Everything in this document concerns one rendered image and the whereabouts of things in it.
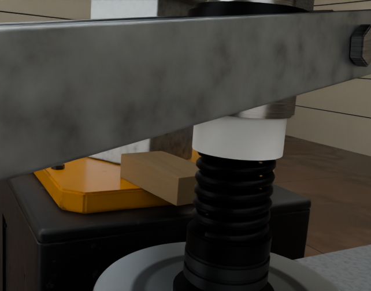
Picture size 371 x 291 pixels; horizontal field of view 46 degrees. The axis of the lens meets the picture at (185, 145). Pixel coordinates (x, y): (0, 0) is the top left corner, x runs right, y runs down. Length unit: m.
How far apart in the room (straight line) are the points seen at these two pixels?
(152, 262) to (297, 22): 0.25
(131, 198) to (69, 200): 0.11
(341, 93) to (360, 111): 0.41
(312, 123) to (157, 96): 6.73
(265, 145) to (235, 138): 0.02
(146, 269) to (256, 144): 0.17
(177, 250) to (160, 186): 0.35
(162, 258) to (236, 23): 0.27
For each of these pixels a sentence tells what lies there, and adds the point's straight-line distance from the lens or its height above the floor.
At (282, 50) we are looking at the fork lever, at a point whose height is 1.03.
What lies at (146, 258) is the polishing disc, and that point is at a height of 0.84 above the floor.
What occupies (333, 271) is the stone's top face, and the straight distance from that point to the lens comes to 0.54.
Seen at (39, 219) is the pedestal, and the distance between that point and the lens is 0.80.
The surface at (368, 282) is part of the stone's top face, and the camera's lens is 0.53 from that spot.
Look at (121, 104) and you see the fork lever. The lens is 0.18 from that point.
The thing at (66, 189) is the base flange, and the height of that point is 0.78.
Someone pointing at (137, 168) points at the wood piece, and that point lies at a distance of 0.85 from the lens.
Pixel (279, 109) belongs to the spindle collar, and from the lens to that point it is 0.31.
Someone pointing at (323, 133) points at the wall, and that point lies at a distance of 6.76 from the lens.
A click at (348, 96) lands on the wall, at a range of 6.49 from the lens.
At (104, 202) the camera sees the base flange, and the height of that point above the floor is 0.76.
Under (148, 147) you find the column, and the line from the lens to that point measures 0.96.
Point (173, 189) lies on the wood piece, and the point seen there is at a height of 0.81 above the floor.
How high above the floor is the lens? 1.02
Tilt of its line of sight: 11 degrees down
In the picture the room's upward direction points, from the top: 4 degrees clockwise
